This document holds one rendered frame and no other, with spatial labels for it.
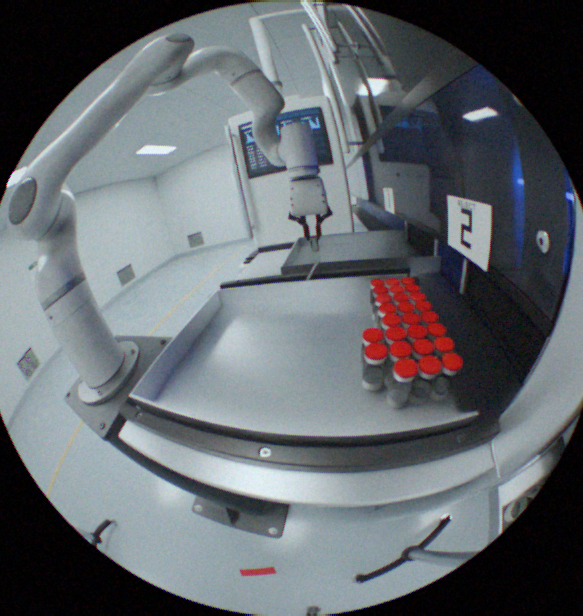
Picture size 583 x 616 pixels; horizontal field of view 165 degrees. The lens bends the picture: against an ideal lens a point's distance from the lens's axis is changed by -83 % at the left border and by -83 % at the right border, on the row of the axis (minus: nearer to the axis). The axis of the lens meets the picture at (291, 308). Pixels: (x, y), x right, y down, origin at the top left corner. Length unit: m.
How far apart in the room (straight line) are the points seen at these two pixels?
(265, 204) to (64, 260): 0.89
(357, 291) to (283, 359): 0.17
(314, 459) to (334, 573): 0.96
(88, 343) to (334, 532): 1.04
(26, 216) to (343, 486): 0.48
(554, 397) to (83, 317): 0.54
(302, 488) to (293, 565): 0.93
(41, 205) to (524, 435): 0.56
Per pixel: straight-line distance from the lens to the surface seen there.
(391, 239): 0.71
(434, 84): 0.29
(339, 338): 0.28
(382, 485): 0.18
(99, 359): 0.43
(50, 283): 0.41
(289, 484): 0.19
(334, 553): 1.07
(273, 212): 1.06
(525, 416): 0.19
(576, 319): 0.15
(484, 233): 0.22
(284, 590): 1.15
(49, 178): 0.40
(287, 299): 0.38
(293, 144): 0.58
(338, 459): 0.17
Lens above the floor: 1.06
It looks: 30 degrees down
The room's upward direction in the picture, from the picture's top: 12 degrees counter-clockwise
